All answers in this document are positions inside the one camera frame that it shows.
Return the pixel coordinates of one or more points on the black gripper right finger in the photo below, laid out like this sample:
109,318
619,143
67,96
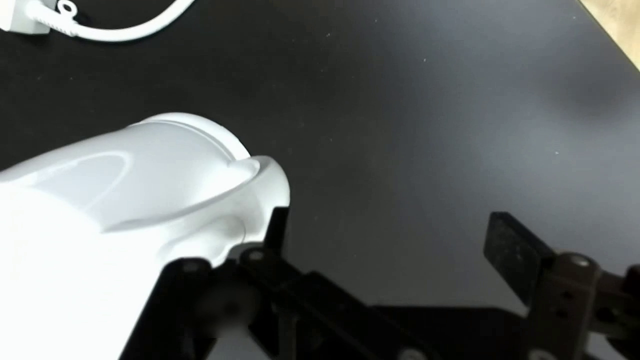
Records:
533,266

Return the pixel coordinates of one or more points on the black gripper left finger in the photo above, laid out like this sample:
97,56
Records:
293,293

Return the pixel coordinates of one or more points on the white electric kettle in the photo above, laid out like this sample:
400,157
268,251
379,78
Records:
121,226

